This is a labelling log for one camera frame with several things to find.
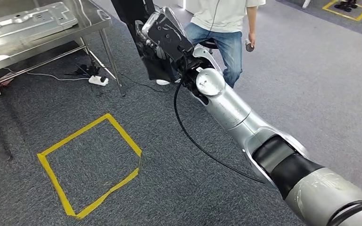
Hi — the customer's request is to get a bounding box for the person's left hand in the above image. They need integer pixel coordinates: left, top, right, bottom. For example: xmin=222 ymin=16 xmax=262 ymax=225
xmin=245 ymin=31 xmax=257 ymax=50

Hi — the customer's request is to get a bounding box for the black plastic plate frame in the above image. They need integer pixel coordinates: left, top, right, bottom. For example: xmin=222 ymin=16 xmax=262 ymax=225
xmin=110 ymin=0 xmax=181 ymax=82

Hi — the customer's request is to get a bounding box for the steel workbench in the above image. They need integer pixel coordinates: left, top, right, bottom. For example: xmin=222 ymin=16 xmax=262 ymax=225
xmin=0 ymin=0 xmax=128 ymax=161

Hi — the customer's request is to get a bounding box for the person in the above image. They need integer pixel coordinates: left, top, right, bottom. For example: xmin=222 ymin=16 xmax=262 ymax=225
xmin=156 ymin=0 xmax=266 ymax=89

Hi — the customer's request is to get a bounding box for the black stool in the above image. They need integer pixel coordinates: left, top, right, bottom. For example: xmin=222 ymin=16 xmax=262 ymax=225
xmin=199 ymin=39 xmax=219 ymax=50

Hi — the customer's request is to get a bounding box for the white power strip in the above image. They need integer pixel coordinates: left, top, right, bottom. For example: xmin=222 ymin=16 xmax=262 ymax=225
xmin=88 ymin=74 xmax=109 ymax=87

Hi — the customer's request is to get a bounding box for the stamped metal panel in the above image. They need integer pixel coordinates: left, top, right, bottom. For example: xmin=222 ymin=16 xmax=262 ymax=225
xmin=0 ymin=1 xmax=79 ymax=53

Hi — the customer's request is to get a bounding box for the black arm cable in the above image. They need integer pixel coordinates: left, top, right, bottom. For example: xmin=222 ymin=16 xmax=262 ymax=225
xmin=173 ymin=46 xmax=362 ymax=226

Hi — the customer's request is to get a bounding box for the white power cable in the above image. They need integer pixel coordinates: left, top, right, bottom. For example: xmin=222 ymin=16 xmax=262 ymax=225
xmin=3 ymin=67 xmax=90 ymax=82

